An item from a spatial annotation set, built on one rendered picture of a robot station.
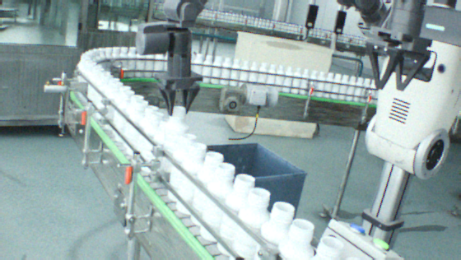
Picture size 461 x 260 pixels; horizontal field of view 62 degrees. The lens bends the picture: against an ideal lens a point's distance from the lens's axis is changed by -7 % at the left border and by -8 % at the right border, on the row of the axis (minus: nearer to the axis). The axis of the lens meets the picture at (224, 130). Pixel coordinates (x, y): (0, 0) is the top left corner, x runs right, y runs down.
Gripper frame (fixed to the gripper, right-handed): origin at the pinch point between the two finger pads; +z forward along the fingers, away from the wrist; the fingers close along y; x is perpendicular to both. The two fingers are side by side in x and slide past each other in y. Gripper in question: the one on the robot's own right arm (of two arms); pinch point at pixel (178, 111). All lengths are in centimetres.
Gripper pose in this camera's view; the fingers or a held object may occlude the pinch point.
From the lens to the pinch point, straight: 102.2
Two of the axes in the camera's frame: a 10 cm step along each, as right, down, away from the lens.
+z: -0.6, 9.3, 3.5
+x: 5.2, 3.3, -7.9
